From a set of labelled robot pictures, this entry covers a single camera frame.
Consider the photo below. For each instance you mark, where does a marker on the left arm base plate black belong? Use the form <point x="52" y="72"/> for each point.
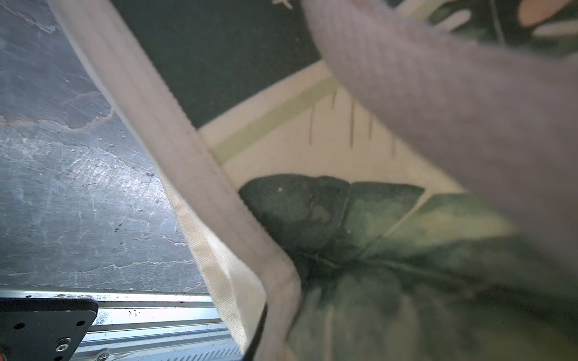
<point x="44" y="329"/>

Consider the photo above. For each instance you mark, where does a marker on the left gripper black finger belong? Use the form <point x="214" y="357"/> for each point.
<point x="251" y="351"/>

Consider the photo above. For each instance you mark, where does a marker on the cream canvas tote bag leaves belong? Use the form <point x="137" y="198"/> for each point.
<point x="396" y="180"/>

